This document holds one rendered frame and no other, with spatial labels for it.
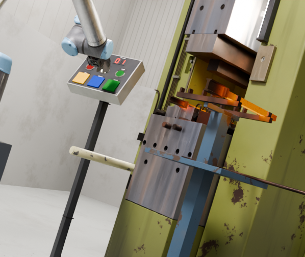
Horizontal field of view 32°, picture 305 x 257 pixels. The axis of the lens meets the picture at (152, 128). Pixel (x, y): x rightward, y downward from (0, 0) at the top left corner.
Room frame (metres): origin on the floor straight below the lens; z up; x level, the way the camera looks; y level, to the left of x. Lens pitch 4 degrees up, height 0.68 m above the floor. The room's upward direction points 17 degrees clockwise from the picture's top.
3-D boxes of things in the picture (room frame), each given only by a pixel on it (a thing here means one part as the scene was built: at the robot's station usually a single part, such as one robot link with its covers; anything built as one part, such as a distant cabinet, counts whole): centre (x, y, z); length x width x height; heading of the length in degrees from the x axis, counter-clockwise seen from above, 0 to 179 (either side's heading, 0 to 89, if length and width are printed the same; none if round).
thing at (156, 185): (2.68, -0.31, 0.69); 0.56 x 0.38 x 0.45; 128
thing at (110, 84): (2.82, 0.28, 1.01); 0.07 x 0.05 x 0.07; 63
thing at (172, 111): (2.72, -0.27, 0.96); 0.42 x 0.20 x 0.09; 128
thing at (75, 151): (2.80, 0.18, 0.62); 0.44 x 0.05 x 0.05; 128
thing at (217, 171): (2.08, -0.24, 0.72); 0.40 x 0.30 x 0.02; 43
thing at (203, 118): (2.49, -0.26, 0.95); 0.12 x 0.09 x 0.07; 128
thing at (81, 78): (2.91, 0.46, 1.01); 0.07 x 0.05 x 0.07; 63
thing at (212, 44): (2.72, -0.27, 1.32); 0.42 x 0.20 x 0.10; 128
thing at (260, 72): (2.42, -0.40, 1.27); 0.09 x 0.02 x 0.17; 38
